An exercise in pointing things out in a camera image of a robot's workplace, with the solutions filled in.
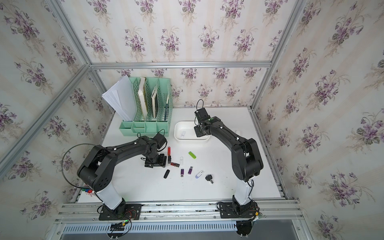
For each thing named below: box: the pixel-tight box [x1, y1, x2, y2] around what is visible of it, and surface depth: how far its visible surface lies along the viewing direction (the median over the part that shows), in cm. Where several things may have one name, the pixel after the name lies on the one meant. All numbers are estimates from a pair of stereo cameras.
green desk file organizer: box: [119, 76, 174, 137], surface depth 105 cm
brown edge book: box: [151, 85, 158, 119], surface depth 103 cm
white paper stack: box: [101, 75, 137, 122], surface depth 100 cm
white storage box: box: [173, 120, 211, 143], surface depth 106 cm
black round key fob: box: [205, 174, 214, 184], surface depth 84 cm
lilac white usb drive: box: [195, 170, 205, 179], surface depth 88 cm
